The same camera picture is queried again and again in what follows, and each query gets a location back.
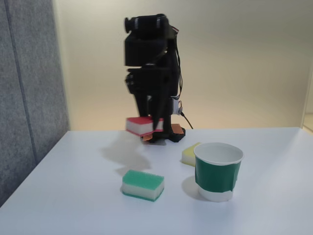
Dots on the red and white sponge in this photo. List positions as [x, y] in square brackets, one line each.
[139, 126]

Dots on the white controller board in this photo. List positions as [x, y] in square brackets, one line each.
[175, 107]

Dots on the yellow and white sponge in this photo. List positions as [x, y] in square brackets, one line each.
[188, 154]

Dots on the green and white sponge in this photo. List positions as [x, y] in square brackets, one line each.
[143, 184]

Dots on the white paper cup green band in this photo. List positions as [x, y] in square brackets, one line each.
[215, 176]

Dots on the grey felt partition panel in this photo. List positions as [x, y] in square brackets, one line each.
[29, 73]

